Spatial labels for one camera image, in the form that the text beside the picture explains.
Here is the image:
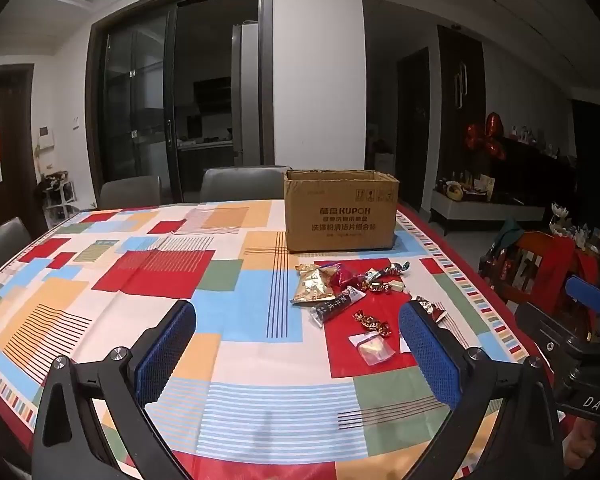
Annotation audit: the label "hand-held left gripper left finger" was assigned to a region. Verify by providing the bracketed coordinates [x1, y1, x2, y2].
[31, 300, 197, 480]

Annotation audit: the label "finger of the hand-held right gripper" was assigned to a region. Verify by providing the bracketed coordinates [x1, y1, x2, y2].
[516, 301, 600, 361]
[565, 275, 600, 316]

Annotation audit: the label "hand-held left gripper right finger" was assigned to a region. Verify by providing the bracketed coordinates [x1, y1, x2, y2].
[399, 299, 565, 480]

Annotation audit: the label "gold snack packet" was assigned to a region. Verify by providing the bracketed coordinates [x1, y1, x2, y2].
[290, 263, 337, 307]

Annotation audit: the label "brown cardboard box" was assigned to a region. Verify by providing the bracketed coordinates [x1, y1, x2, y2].
[283, 169, 400, 254]

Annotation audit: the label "person's right hand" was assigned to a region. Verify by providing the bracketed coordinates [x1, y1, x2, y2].
[562, 412, 600, 480]

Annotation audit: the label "red white snack packet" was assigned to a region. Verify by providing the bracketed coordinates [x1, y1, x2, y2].
[411, 295, 448, 322]

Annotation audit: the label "red wooden chair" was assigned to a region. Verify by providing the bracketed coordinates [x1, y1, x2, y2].
[480, 230, 600, 311]

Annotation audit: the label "clear packet yellow pastry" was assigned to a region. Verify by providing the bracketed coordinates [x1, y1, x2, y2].
[348, 332, 396, 366]

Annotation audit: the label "gold brown twisted candy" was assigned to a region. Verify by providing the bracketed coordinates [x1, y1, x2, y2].
[352, 309, 392, 337]

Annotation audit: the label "silver red wrapped candy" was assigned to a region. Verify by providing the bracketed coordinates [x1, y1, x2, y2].
[364, 261, 412, 283]

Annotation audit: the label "green bag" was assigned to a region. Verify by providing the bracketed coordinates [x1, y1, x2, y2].
[497, 218, 526, 251]

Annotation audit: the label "long black snack packet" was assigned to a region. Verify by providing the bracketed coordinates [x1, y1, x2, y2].
[308, 287, 367, 328]

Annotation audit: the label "magenta wrapped candy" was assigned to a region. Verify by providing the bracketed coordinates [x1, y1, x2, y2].
[325, 263, 363, 292]

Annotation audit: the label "white low cabinet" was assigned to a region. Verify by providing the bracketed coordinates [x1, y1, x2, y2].
[430, 187, 546, 236]

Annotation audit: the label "dark sideboard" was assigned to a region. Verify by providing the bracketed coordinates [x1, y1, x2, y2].
[495, 132, 578, 206]

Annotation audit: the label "red foil balloons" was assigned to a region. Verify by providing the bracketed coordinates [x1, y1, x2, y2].
[464, 112, 508, 161]

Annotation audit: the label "wide grey dining chair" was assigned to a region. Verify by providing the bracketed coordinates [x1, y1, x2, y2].
[200, 166, 292, 203]

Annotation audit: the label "white shoe rack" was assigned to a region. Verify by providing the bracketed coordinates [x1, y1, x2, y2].
[37, 170, 78, 221]

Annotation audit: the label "dark interior door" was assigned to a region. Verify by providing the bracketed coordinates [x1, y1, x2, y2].
[397, 47, 431, 211]

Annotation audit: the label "brown wooden door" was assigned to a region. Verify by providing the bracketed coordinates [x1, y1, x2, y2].
[0, 65, 48, 241]

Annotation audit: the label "dark sliding glass door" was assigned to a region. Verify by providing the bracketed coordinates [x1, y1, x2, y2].
[90, 0, 276, 206]

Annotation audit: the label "silver refrigerator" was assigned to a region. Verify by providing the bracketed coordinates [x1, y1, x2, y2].
[231, 21, 261, 166]

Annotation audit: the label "dark wardrobe with handles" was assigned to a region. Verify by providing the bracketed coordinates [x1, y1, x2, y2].
[437, 25, 486, 201]

